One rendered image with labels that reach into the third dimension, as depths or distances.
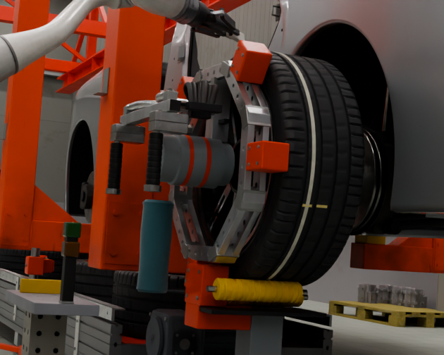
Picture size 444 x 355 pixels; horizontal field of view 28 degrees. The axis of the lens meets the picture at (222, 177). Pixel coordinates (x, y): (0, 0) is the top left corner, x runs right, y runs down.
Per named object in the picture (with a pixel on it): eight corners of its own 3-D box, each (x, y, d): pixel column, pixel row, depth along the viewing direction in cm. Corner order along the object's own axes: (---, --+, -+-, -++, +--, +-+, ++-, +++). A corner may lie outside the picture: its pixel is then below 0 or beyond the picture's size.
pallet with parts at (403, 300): (464, 329, 783) (466, 294, 785) (391, 327, 753) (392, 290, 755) (393, 315, 884) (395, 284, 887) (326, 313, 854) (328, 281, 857)
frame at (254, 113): (262, 267, 220) (275, 52, 224) (238, 265, 218) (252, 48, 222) (183, 257, 270) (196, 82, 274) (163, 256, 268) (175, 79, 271)
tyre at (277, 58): (292, 333, 256) (398, 172, 214) (218, 332, 246) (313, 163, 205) (239, 173, 300) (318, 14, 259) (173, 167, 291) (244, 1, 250)
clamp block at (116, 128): (144, 144, 253) (146, 125, 254) (114, 140, 250) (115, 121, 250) (139, 144, 258) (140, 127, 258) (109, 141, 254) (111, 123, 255)
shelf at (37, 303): (99, 316, 230) (99, 304, 231) (34, 314, 224) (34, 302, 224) (60, 301, 270) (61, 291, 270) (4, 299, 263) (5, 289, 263)
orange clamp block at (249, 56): (263, 85, 232) (273, 54, 228) (235, 81, 229) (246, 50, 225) (254, 73, 238) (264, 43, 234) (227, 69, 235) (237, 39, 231)
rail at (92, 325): (132, 375, 295) (137, 308, 296) (104, 375, 291) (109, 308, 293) (3, 305, 521) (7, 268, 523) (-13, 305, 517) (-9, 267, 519)
